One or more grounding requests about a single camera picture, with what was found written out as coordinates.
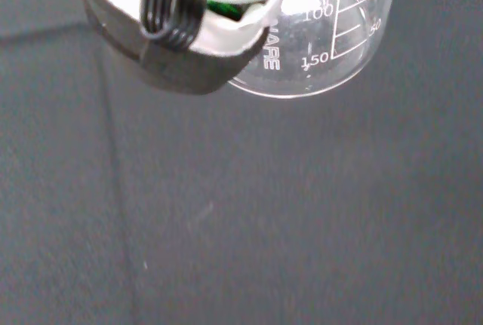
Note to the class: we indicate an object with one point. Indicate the black bench cloth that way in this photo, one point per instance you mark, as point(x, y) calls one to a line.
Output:
point(241, 208)

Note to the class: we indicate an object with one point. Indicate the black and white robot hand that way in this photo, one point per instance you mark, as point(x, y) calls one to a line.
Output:
point(177, 65)

